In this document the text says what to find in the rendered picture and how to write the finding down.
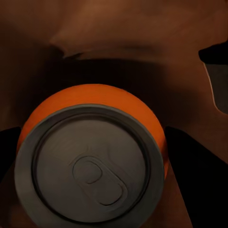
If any can of soda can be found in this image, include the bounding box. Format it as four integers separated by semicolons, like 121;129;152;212
14;84;169;228

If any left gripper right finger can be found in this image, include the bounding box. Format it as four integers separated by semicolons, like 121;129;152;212
164;126;228;228

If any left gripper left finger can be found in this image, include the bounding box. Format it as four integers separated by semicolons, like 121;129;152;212
0;126;21;183

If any trash can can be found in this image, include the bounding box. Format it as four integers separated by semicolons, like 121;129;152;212
0;0;228;228

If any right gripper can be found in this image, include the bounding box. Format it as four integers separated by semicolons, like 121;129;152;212
198;41;228;65

